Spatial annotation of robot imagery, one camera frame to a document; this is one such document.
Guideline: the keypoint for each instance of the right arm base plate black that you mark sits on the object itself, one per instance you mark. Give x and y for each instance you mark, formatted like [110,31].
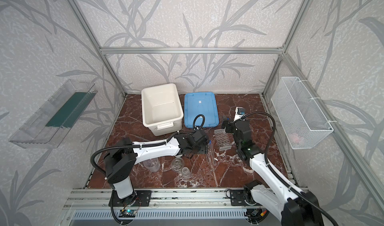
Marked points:
[237,198]

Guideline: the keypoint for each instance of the clear acrylic test tube rack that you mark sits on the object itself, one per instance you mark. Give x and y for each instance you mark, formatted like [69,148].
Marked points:
[222,140]

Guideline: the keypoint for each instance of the clear plastic measuring cup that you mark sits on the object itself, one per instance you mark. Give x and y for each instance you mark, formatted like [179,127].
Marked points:
[153,165]

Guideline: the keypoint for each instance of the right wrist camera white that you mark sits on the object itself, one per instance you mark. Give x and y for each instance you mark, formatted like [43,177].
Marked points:
[240,113]

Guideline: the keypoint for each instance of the blue plastic bin lid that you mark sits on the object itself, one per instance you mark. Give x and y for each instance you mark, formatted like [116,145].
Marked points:
[201,103]

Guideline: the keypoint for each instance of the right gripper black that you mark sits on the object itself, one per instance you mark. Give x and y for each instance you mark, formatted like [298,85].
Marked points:
[229,127]

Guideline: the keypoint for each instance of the clear wall shelf green mat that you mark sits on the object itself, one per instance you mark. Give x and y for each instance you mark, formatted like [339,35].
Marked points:
[47,128]

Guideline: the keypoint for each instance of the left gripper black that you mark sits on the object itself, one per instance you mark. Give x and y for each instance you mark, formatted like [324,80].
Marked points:
[202,145]

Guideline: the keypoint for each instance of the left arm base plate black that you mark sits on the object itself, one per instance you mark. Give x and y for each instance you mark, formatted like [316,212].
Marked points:
[139,198]

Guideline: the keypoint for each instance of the pink object in basket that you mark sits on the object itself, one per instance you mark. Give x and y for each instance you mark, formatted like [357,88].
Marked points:
[295,139]

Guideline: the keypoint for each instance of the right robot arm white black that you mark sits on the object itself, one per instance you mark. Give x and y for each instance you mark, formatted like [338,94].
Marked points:
[288,203]

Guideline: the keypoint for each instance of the green circuit board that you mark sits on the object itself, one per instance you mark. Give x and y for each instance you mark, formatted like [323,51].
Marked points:
[128,213]

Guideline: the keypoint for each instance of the small clear glass beaker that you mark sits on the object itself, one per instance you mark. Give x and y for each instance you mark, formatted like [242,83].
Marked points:
[185,172]

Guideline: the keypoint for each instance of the clear glass flask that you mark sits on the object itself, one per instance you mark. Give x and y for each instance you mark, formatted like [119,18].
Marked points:
[177,164]

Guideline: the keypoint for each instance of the white wire mesh basket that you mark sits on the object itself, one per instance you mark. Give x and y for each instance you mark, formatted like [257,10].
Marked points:
[299,112]

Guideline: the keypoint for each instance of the white plastic storage bin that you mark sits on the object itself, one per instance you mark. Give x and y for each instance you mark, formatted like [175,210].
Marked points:
[161,109]

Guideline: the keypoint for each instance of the right circuit board with wires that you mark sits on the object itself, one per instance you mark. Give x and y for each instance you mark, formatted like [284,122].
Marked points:
[256,214]

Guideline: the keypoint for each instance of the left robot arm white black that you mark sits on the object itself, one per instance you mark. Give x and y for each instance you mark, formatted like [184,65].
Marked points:
[116,163]

